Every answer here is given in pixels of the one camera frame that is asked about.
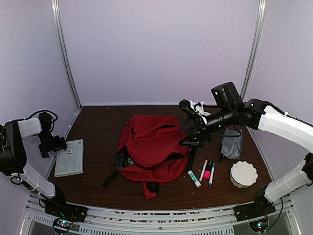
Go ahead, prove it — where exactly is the white green glue stick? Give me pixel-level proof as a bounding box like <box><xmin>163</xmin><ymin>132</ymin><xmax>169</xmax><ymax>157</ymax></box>
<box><xmin>187</xmin><ymin>170</ymin><xmax>201</xmax><ymax>188</ymax></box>

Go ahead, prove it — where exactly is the right aluminium frame post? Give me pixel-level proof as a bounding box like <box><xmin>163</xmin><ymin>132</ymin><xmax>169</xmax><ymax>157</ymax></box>
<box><xmin>240</xmin><ymin>0</ymin><xmax>268</xmax><ymax>101</ymax></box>

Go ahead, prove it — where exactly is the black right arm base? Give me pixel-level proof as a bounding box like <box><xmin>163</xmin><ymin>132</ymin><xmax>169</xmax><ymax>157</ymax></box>
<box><xmin>233</xmin><ymin>192</ymin><xmax>276</xmax><ymax>222</ymax></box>

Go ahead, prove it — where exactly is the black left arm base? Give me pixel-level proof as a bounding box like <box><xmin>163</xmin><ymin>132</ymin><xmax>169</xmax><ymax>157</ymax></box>
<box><xmin>42</xmin><ymin>195</ymin><xmax>88</xmax><ymax>222</ymax></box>

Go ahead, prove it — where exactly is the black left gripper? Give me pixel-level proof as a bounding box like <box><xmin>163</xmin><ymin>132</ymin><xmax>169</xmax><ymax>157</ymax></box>
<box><xmin>38</xmin><ymin>132</ymin><xmax>67</xmax><ymax>158</ymax></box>

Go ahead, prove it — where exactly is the white scalloped dish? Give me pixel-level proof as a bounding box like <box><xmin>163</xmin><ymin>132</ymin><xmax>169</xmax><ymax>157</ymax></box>
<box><xmin>230</xmin><ymin>161</ymin><xmax>258</xmax><ymax>188</ymax></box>

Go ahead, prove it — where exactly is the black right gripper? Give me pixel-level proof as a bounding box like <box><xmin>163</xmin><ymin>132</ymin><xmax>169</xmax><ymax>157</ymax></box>
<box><xmin>178</xmin><ymin>105</ymin><xmax>236</xmax><ymax>148</ymax></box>

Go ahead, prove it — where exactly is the left aluminium frame post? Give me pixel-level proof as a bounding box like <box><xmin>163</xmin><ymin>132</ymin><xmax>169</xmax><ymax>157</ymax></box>
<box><xmin>51</xmin><ymin>0</ymin><xmax>82</xmax><ymax>109</ymax></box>

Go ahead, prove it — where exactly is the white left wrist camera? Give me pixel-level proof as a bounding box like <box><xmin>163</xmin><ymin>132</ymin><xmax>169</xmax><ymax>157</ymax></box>
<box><xmin>38</xmin><ymin>112</ymin><xmax>53</xmax><ymax>131</ymax></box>

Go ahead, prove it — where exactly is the white pink marker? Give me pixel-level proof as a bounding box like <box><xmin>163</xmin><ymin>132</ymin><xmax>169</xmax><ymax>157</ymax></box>
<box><xmin>199</xmin><ymin>159</ymin><xmax>208</xmax><ymax>182</ymax></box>

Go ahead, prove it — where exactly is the black pink highlighter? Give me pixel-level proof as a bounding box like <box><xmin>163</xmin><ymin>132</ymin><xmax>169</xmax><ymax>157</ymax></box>
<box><xmin>203</xmin><ymin>160</ymin><xmax>214</xmax><ymax>180</ymax></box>

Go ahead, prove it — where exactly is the grey pencil pouch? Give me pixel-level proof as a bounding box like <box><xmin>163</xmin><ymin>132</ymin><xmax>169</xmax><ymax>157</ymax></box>
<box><xmin>218</xmin><ymin>129</ymin><xmax>243</xmax><ymax>162</ymax></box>

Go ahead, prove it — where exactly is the aluminium frame post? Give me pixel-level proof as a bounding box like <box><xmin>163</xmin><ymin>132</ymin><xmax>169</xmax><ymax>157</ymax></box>
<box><xmin>240</xmin><ymin>0</ymin><xmax>268</xmax><ymax>101</ymax></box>
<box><xmin>51</xmin><ymin>0</ymin><xmax>82</xmax><ymax>109</ymax></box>

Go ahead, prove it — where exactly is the aluminium front rail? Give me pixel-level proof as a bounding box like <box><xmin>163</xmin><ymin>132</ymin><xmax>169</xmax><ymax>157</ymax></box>
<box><xmin>17</xmin><ymin>194</ymin><xmax>304</xmax><ymax>235</ymax></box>

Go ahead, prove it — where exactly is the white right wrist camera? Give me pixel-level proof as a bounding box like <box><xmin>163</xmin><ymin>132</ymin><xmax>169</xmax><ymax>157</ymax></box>
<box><xmin>179</xmin><ymin>99</ymin><xmax>211</xmax><ymax>118</ymax></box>

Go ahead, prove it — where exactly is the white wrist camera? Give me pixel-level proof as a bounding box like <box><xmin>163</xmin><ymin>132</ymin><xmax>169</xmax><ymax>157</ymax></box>
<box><xmin>38</xmin><ymin>112</ymin><xmax>53</xmax><ymax>131</ymax></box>
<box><xmin>179</xmin><ymin>99</ymin><xmax>211</xmax><ymax>118</ymax></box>

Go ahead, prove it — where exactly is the grey notebook with barcodes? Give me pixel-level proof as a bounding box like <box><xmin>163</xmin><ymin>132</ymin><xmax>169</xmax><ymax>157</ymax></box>
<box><xmin>54</xmin><ymin>139</ymin><xmax>84</xmax><ymax>178</ymax></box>

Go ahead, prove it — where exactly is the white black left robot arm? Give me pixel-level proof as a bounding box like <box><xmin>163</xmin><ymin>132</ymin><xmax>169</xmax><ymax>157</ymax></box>
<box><xmin>0</xmin><ymin>110</ymin><xmax>70</xmax><ymax>217</ymax></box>

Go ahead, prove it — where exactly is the white teal marker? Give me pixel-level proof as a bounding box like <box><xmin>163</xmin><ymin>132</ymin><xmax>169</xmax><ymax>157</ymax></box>
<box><xmin>208</xmin><ymin>162</ymin><xmax>216</xmax><ymax>186</ymax></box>

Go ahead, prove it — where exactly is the red backpack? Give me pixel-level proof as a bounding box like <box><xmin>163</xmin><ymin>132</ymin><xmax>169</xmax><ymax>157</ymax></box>
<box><xmin>101</xmin><ymin>115</ymin><xmax>196</xmax><ymax>200</ymax></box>

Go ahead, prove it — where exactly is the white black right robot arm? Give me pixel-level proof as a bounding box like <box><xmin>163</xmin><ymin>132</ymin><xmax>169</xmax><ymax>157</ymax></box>
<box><xmin>179</xmin><ymin>82</ymin><xmax>313</xmax><ymax>216</ymax></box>

